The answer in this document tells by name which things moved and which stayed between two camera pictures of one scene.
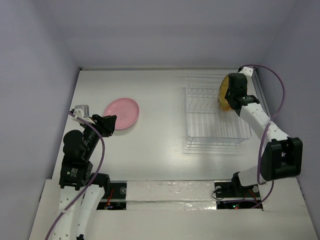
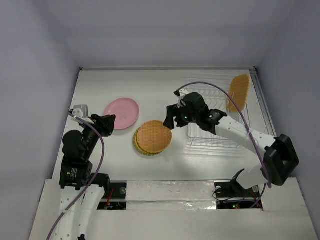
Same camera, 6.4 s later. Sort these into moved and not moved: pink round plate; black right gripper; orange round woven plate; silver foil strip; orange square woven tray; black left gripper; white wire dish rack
Moved: black right gripper; orange round woven plate; orange square woven tray
Not moved: white wire dish rack; pink round plate; silver foil strip; black left gripper
